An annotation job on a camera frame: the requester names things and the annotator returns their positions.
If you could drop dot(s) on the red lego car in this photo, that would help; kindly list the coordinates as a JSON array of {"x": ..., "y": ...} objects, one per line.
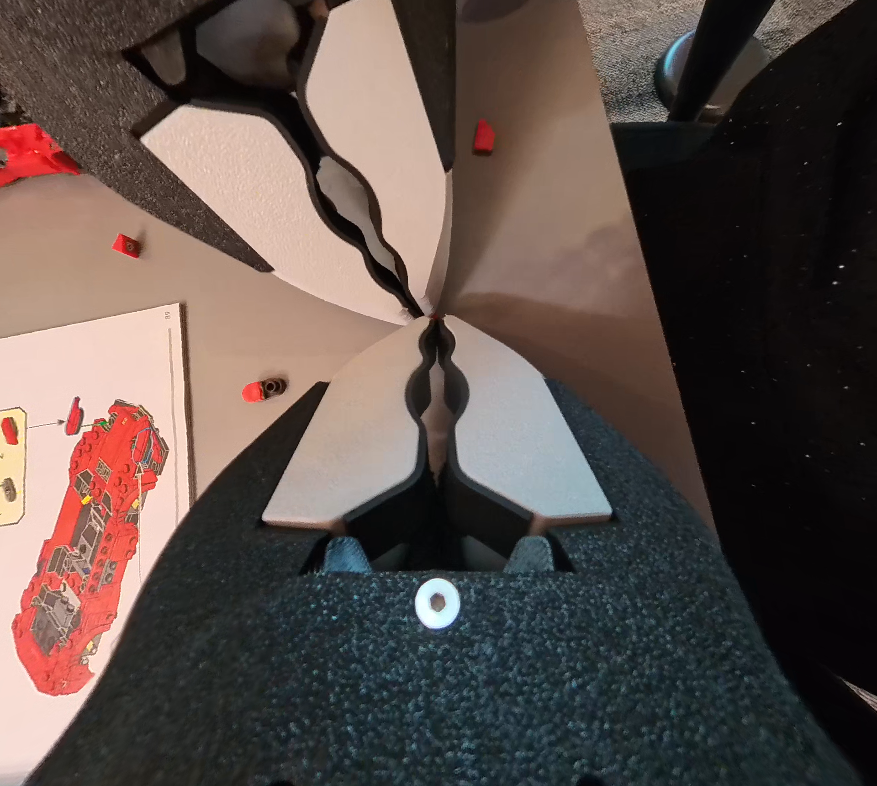
[{"x": 31, "y": 148}]

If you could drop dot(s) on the red slope lego piece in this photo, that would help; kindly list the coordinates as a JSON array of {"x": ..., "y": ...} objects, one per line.
[{"x": 484, "y": 137}]

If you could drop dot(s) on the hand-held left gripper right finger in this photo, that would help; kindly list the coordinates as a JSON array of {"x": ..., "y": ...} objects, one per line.
[{"x": 521, "y": 443}]

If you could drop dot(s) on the red and black lego piece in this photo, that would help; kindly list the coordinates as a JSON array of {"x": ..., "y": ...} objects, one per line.
[{"x": 264, "y": 388}]

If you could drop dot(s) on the lego instruction booklet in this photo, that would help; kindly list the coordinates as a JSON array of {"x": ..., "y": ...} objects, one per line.
[{"x": 82, "y": 361}]

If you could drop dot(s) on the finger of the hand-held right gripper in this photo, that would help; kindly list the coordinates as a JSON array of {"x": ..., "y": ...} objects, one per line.
[
  {"x": 246, "y": 176},
  {"x": 377, "y": 100}
]

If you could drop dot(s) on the red printed lego piece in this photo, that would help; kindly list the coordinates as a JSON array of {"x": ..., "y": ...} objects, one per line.
[{"x": 127, "y": 244}]

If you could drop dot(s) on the black office chair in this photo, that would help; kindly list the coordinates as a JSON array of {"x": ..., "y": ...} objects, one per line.
[
  {"x": 774, "y": 354},
  {"x": 740, "y": 11}
]

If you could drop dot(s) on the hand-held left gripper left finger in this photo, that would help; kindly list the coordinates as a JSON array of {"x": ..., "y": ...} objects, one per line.
[{"x": 356, "y": 429}]

